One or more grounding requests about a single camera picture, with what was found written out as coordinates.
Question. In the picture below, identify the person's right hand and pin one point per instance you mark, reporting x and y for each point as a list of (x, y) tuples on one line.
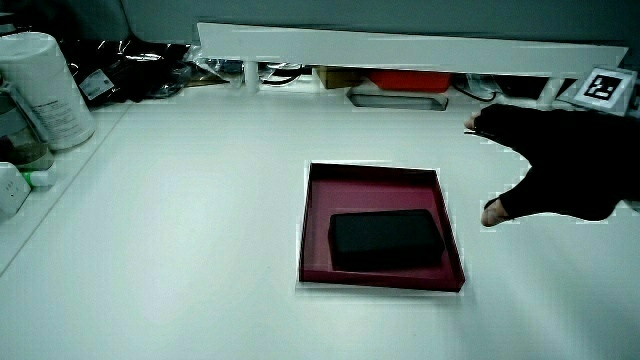
[(570, 160)]

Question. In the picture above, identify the black battery pack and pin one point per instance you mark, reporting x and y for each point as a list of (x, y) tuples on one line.
[(385, 239)]

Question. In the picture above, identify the dark red square plate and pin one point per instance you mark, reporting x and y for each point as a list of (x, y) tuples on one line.
[(370, 192)]

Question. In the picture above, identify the red box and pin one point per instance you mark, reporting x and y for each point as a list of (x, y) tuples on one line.
[(410, 81)]

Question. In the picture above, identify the white raised shelf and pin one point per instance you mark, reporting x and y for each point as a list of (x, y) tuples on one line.
[(400, 49)]

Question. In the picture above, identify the brown cardboard box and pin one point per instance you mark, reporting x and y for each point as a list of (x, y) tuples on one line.
[(340, 77)]

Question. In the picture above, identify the clear plastic bag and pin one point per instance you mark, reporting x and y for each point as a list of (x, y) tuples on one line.
[(215, 67)]

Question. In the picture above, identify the black plastic bag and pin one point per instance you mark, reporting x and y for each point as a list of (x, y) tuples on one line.
[(130, 67)]

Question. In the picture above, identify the white cylindrical canister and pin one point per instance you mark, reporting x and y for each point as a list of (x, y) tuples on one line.
[(47, 90)]

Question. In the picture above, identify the small white green tube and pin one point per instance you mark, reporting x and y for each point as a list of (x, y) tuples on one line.
[(39, 178)]

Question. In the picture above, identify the clear glass jar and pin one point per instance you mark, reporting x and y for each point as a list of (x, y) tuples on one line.
[(20, 142)]

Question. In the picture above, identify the white power adapter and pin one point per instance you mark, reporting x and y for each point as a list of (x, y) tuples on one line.
[(10, 190)]

